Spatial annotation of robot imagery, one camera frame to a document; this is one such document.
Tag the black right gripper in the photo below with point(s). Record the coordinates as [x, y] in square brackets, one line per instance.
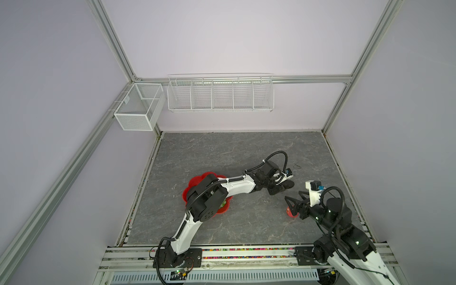
[306, 205]

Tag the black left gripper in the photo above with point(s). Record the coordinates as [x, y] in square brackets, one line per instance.
[276, 189]

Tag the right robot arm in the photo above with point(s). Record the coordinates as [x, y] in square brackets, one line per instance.
[344, 248]

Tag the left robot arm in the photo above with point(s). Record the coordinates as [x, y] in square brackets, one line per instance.
[204, 199]

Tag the red fake fruit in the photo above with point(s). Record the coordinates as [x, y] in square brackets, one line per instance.
[290, 214]

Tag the small white mesh basket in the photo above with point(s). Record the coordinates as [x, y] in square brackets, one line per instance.
[140, 108]

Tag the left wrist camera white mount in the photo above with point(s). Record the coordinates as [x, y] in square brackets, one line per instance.
[287, 174]

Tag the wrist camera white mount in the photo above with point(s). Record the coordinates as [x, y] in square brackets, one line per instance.
[287, 174]
[315, 190]

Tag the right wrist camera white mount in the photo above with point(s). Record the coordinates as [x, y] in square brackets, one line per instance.
[315, 190]

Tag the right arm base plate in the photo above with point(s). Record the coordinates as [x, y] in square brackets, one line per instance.
[305, 257]

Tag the long white wire basket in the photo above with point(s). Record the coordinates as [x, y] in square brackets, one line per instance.
[229, 92]

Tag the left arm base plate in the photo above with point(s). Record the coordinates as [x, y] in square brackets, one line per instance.
[169, 259]

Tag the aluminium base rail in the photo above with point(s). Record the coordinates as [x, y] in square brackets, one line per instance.
[217, 264]

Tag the aluminium frame corner post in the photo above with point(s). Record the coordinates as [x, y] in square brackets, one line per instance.
[387, 17]

